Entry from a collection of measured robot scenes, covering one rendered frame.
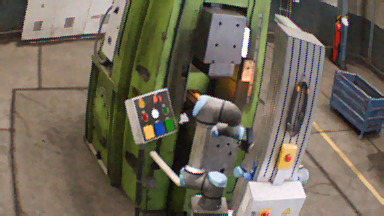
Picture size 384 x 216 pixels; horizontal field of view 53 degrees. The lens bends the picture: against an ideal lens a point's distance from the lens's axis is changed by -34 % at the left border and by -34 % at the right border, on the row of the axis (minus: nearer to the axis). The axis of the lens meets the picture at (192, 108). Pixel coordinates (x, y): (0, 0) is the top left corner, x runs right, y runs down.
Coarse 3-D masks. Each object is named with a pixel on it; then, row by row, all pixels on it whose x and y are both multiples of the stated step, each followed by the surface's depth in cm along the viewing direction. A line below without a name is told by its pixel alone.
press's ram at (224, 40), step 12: (204, 12) 376; (216, 12) 373; (228, 12) 383; (204, 24) 377; (216, 24) 372; (228, 24) 376; (240, 24) 381; (204, 36) 378; (216, 36) 376; (228, 36) 381; (240, 36) 385; (204, 48) 379; (216, 48) 381; (228, 48) 385; (240, 48) 390; (204, 60) 381; (216, 60) 385; (228, 60) 390; (240, 60) 394
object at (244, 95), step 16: (256, 0) 394; (256, 16) 401; (256, 32) 408; (256, 48) 415; (240, 64) 414; (256, 64) 422; (224, 80) 435; (240, 80) 420; (256, 80) 428; (224, 96) 437; (240, 96) 426; (256, 96) 435; (240, 160) 456; (224, 192) 465
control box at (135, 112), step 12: (144, 96) 356; (156, 96) 364; (168, 96) 373; (132, 108) 349; (144, 108) 355; (156, 108) 363; (168, 108) 372; (132, 120) 351; (156, 120) 361; (144, 132) 351; (168, 132) 368
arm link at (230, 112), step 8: (224, 104) 296; (232, 104) 298; (224, 112) 294; (232, 112) 295; (240, 112) 301; (224, 120) 296; (232, 120) 297; (240, 120) 302; (232, 128) 313; (240, 128) 334; (232, 136) 332; (240, 136) 333
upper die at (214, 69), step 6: (192, 60) 405; (198, 60) 398; (198, 66) 398; (204, 66) 391; (210, 66) 385; (216, 66) 387; (222, 66) 389; (228, 66) 392; (204, 72) 391; (210, 72) 387; (216, 72) 389; (222, 72) 391; (228, 72) 394
